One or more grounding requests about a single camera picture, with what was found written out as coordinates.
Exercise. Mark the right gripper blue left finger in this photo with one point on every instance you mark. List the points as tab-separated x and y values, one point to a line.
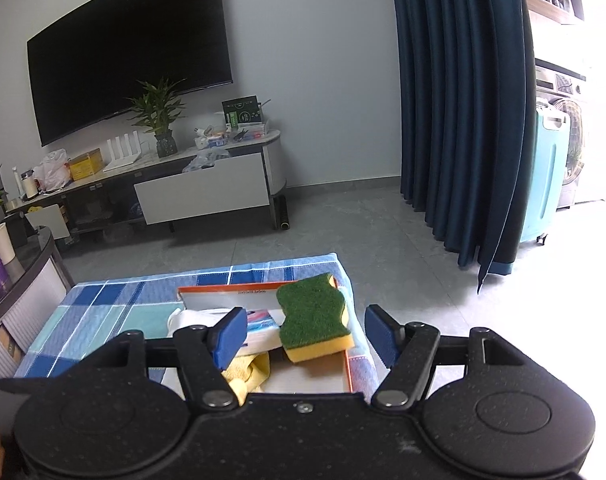
203	353

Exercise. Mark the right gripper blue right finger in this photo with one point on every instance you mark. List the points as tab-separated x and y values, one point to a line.
407	351

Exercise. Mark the yellow striped towel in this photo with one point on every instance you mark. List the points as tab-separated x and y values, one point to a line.
247	374

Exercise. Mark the colourful tissue pack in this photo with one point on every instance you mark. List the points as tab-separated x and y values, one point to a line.
263	334

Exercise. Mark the yellow green sponge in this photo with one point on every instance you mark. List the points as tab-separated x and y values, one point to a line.
315	319

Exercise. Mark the white face mask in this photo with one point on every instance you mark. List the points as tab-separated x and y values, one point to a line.
181	318

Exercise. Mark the white orange cardboard box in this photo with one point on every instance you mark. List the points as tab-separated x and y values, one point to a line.
324	375

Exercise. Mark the blue checkered tablecloth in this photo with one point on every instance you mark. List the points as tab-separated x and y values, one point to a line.
94	312

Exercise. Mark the white tv cabinet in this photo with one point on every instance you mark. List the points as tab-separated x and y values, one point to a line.
155	191

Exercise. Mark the black round side table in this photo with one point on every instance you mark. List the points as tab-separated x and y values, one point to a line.
39	280

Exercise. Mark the light blue suitcase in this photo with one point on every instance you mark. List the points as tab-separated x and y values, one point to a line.
551	148

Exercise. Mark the white router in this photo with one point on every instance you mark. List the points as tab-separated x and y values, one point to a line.
123	151

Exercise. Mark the yellow box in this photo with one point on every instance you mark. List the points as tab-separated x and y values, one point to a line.
86	165

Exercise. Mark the white paper cup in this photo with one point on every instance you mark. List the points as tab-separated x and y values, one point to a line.
7	250

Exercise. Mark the white plastic bag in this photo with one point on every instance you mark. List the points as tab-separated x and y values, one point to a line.
53	173

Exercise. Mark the black green box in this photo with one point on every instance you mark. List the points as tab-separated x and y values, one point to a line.
242	111

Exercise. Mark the potted green plant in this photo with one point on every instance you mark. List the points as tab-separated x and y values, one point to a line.
156	109

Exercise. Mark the dark blue curtain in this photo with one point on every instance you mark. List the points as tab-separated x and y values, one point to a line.
466	77

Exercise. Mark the black television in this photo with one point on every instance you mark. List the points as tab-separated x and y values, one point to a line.
89	65

